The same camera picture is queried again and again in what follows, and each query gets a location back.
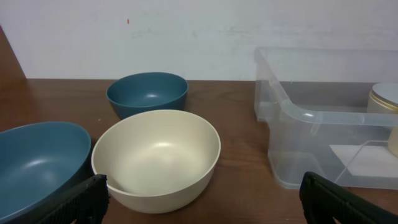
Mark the small white bowl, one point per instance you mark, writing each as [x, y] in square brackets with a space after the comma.
[375, 107]

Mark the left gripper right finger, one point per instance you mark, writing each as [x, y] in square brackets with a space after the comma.
[325, 202]

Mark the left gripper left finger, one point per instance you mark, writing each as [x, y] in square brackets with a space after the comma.
[86, 202]

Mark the near blue bowl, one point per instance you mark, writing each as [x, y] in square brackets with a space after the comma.
[40, 161]

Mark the clear plastic storage container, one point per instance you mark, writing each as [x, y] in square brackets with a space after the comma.
[314, 102]

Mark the far blue bowl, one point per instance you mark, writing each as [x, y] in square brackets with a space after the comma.
[149, 91]

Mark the blue bowl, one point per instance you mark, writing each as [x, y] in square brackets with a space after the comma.
[40, 161]
[149, 91]

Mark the small grey bowl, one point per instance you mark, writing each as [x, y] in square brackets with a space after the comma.
[386, 92]

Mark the large cream bowl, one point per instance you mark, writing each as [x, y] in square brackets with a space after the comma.
[158, 161]

